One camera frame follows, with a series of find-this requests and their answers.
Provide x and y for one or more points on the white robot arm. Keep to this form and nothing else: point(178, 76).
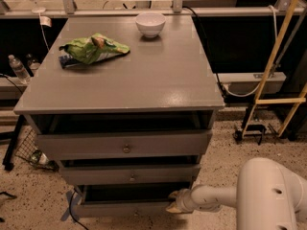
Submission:
point(268, 196)

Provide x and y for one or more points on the blue tape cross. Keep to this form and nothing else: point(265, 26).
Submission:
point(72, 200)

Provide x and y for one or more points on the grey drawer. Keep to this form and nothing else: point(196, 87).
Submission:
point(130, 174)
point(123, 145)
point(126, 199)

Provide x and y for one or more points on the grey middle drawer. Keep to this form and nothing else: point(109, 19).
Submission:
point(130, 174)

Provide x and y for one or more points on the yellow ladder frame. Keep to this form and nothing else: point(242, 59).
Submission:
point(278, 51)

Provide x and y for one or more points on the grey drawer cabinet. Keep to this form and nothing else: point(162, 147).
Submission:
point(161, 85)

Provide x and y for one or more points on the white ceramic bowl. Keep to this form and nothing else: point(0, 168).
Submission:
point(150, 24)

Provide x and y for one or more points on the black wire basket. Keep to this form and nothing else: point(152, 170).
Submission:
point(29, 151)

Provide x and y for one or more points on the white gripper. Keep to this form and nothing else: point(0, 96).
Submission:
point(184, 200)

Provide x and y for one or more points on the black stand leg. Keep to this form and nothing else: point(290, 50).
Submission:
point(12, 136)

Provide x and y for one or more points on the green chip bag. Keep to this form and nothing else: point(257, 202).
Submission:
point(89, 50)

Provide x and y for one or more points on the grey top drawer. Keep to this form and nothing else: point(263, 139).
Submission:
point(123, 145)

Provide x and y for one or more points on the clear plastic water bottle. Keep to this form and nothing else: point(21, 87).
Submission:
point(19, 69)

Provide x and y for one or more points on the grey bottom drawer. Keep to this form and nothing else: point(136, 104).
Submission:
point(126, 199)

